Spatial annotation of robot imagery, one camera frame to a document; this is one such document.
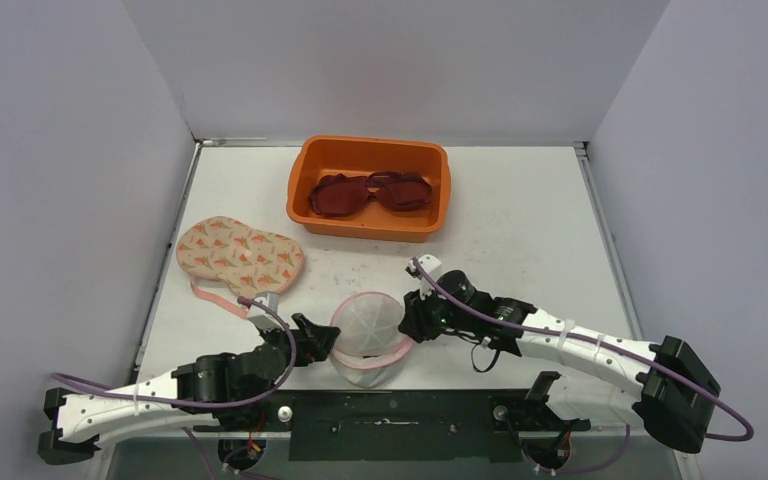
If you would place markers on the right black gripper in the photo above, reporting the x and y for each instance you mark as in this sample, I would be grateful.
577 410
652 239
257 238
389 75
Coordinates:
420 316

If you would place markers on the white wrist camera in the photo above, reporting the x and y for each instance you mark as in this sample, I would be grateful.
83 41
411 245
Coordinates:
428 263
261 311

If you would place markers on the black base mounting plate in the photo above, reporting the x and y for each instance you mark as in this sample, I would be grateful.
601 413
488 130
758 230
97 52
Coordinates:
417 425

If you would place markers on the floral padded bra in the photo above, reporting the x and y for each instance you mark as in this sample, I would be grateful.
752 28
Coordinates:
246 260

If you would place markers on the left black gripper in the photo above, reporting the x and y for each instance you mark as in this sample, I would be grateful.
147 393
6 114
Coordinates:
314 342

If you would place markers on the white mesh laundry bag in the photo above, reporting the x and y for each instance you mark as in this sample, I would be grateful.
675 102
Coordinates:
370 350

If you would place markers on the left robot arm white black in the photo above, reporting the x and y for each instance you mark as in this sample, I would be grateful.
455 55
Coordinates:
218 392

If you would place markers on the orange plastic tub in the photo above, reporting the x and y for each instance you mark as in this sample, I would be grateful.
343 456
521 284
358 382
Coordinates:
360 156

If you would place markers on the dark red bra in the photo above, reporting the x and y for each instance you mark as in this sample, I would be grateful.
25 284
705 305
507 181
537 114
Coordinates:
341 196

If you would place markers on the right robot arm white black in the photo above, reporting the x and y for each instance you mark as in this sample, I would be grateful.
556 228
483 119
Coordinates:
663 387

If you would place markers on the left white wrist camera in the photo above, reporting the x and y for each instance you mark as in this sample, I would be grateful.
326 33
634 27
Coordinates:
261 311

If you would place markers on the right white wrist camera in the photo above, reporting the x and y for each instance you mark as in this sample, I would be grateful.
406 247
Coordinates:
428 263

